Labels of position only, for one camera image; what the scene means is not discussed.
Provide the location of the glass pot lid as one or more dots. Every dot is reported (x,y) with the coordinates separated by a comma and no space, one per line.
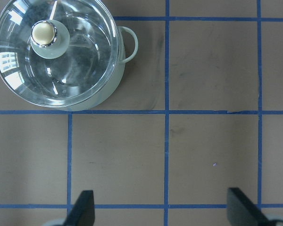
(61,58)

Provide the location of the pale green cooking pot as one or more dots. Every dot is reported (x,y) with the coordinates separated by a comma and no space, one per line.
(119,70)

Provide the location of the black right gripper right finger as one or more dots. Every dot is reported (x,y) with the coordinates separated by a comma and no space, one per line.
(241,211)

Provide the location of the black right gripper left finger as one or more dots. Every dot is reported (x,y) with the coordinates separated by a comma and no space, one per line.
(83,211)

